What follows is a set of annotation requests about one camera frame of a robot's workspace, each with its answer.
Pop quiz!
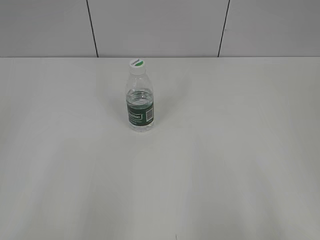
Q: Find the white green bottle cap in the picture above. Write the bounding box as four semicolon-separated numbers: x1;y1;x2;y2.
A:
129;58;146;76

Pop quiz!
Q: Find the clear cestbon water bottle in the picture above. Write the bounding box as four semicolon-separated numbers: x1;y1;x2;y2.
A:
125;73;154;133

